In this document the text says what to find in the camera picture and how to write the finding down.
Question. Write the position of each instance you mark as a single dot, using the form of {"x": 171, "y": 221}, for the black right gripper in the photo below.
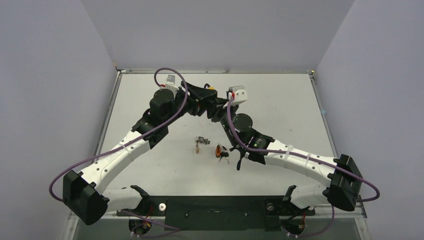
{"x": 219, "y": 110}

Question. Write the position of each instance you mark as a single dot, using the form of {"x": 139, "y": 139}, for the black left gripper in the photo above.
{"x": 198, "y": 106}

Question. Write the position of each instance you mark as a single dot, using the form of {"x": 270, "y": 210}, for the small brass long-shackle padlock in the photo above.
{"x": 197, "y": 148}

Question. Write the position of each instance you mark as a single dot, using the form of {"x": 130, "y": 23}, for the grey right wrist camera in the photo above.
{"x": 238, "y": 94}

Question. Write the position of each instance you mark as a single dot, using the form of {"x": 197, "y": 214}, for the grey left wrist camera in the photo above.
{"x": 170, "y": 82}

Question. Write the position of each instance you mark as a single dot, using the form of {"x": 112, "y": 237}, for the yellow black padlock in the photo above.
{"x": 208, "y": 87}

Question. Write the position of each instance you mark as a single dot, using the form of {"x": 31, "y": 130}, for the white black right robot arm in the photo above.
{"x": 338, "y": 179}

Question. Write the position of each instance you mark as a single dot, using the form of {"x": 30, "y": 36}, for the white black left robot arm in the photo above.
{"x": 86, "y": 193}

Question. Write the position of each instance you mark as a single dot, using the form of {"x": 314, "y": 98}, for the black-headed keys bunch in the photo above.
{"x": 224, "y": 154}

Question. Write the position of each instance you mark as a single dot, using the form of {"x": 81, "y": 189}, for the orange black padlock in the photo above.
{"x": 218, "y": 151}

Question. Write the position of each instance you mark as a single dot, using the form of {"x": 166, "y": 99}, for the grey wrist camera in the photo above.
{"x": 238, "y": 94}
{"x": 170, "y": 82}

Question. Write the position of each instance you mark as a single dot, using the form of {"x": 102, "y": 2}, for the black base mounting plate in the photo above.
{"x": 218, "y": 222}

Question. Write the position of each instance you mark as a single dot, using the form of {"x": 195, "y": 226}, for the aluminium table frame rail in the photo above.
{"x": 92, "y": 209}

